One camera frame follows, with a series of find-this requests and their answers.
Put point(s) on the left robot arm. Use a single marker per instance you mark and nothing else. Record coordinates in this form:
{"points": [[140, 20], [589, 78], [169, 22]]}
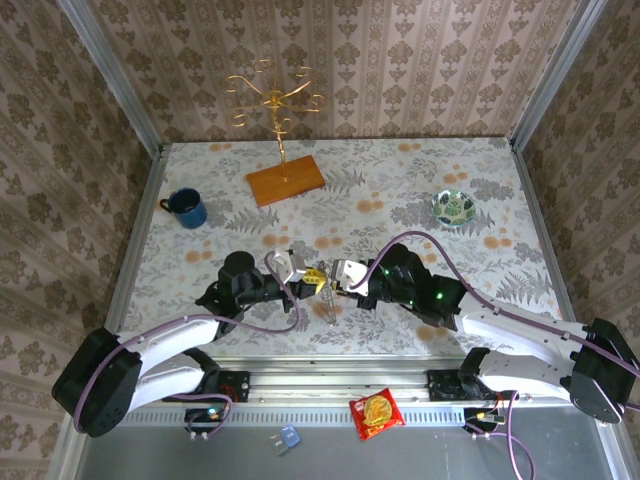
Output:
{"points": [[165, 380]]}

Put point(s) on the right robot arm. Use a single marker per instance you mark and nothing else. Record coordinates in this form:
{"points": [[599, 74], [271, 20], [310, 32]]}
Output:
{"points": [[520, 380]]}

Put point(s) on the gold stand with wooden base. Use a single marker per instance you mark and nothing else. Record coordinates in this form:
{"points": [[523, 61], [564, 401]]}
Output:
{"points": [[285, 182]]}

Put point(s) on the leaf-patterned bowl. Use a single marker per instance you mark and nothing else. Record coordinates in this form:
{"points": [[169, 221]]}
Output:
{"points": [[452, 207]]}

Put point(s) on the dark blue mug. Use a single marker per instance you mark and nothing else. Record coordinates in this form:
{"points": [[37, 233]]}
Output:
{"points": [[187, 207]]}

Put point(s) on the red snack packet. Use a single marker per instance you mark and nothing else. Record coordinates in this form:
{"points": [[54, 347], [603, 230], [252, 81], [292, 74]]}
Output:
{"points": [[375, 412]]}

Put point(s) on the left connector board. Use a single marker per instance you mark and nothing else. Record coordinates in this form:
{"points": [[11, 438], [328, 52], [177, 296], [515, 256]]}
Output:
{"points": [[205, 414]]}

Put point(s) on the connector board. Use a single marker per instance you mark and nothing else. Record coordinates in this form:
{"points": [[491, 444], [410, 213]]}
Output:
{"points": [[480, 416], [205, 414]]}

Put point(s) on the right connector board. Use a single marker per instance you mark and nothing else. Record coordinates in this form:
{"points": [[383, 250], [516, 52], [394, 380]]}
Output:
{"points": [[480, 416]]}

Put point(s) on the small blue grey packet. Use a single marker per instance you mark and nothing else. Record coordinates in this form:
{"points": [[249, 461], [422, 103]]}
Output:
{"points": [[286, 439]]}

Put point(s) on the grey metal panel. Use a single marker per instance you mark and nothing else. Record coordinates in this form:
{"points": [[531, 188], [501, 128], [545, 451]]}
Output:
{"points": [[400, 455]]}

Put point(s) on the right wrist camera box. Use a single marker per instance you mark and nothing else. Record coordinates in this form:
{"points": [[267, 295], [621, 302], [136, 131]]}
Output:
{"points": [[350, 272]]}

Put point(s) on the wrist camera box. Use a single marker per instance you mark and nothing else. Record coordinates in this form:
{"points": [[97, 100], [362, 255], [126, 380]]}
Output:
{"points": [[350, 272], [290, 265]]}

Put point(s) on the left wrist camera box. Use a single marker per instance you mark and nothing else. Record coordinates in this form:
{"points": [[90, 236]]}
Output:
{"points": [[290, 265]]}

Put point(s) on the aluminium front rail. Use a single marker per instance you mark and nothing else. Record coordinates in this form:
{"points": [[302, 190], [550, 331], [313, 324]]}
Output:
{"points": [[325, 385]]}

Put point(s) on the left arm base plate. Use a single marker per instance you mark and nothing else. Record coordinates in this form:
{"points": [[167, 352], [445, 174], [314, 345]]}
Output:
{"points": [[235, 385]]}

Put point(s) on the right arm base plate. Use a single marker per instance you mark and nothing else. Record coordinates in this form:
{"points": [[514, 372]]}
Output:
{"points": [[440, 387]]}

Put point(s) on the aluminium side rail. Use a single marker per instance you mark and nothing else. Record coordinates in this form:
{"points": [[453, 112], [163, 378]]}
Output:
{"points": [[135, 245], [546, 240]]}

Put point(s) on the aluminium corner post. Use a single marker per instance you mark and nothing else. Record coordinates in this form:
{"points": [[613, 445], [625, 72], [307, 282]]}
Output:
{"points": [[555, 70], [115, 75]]}

